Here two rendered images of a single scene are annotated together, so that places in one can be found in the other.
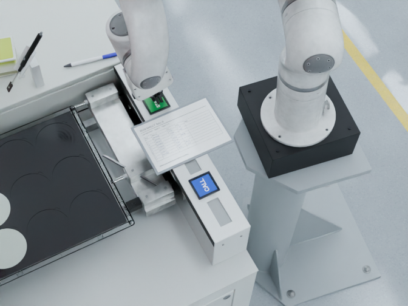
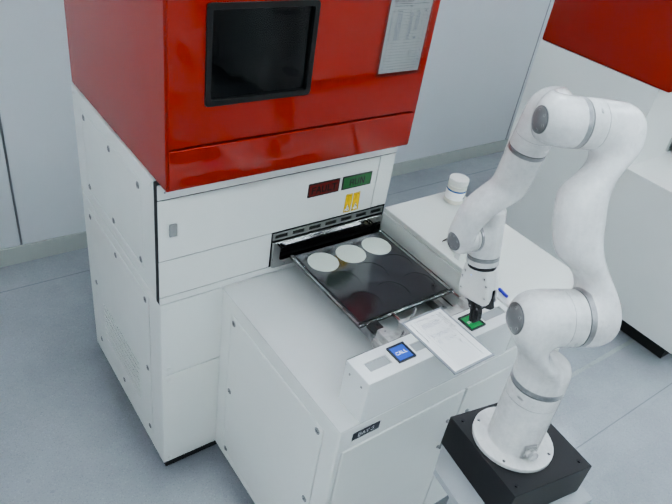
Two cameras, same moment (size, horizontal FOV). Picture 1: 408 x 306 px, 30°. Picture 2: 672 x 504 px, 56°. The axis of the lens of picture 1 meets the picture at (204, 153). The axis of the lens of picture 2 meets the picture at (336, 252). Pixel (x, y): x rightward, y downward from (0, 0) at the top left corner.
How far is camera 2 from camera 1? 1.29 m
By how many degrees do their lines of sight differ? 55
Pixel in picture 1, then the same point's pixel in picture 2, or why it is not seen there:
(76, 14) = (532, 275)
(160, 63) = (464, 227)
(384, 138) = not seen: outside the picture
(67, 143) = (418, 288)
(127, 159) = not seen: hidden behind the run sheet
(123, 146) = not seen: hidden behind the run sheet
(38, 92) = (450, 258)
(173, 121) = (457, 332)
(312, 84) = (519, 376)
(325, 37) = (538, 300)
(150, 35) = (478, 202)
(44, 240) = (333, 279)
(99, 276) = (315, 327)
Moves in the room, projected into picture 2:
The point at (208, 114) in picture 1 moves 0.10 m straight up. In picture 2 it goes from (475, 355) to (485, 327)
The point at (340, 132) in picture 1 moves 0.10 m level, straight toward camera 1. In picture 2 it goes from (507, 477) to (462, 464)
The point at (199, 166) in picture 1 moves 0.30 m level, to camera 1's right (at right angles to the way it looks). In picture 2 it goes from (419, 351) to (446, 448)
